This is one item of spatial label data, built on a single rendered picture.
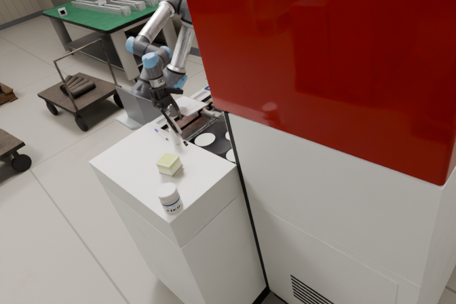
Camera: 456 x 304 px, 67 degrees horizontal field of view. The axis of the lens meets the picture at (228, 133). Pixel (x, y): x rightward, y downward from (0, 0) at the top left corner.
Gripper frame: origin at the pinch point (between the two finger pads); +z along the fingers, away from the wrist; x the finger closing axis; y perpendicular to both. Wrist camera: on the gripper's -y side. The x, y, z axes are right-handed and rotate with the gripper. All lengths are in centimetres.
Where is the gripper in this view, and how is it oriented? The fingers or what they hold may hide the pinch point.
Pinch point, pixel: (174, 115)
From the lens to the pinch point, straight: 183.7
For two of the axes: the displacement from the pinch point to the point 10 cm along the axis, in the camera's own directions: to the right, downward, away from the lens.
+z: 2.0, 8.0, 5.7
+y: -6.8, 5.3, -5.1
